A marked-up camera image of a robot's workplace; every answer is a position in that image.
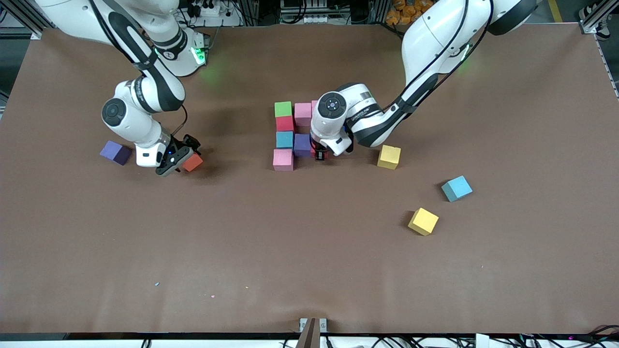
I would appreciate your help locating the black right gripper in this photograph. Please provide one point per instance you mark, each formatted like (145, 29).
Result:
(185, 144)

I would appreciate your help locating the red foam cube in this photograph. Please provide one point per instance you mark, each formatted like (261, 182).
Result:
(313, 152)
(285, 123)

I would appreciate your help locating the orange foam cube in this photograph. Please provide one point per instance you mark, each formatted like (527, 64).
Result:
(193, 163)

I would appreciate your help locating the purple foam cube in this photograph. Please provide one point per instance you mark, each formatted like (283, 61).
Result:
(302, 145)
(115, 152)

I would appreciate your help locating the blue foam cube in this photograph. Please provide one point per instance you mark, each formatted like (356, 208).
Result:
(456, 188)
(285, 139)

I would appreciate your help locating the green foam cube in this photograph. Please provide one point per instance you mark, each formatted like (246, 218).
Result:
(283, 109)

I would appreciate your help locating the yellow foam cube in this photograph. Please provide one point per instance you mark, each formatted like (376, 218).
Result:
(389, 157)
(423, 221)

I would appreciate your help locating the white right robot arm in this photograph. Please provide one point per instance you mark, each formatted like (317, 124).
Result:
(116, 112)

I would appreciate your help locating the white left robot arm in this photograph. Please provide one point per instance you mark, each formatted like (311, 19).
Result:
(332, 105)

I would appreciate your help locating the brown table cover sheet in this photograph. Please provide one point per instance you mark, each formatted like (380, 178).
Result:
(309, 270)

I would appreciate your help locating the white power strip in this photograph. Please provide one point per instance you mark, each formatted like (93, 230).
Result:
(316, 19)
(215, 10)

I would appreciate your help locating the pile of orange objects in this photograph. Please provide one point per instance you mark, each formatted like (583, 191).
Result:
(401, 14)

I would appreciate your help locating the black white sneaker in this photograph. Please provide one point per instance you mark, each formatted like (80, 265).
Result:
(602, 33)
(587, 12)

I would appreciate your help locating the metal table edge bracket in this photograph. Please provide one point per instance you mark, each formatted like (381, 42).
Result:
(309, 333)

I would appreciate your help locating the aluminium frame profile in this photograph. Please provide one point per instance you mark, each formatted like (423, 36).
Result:
(587, 27)
(35, 34)

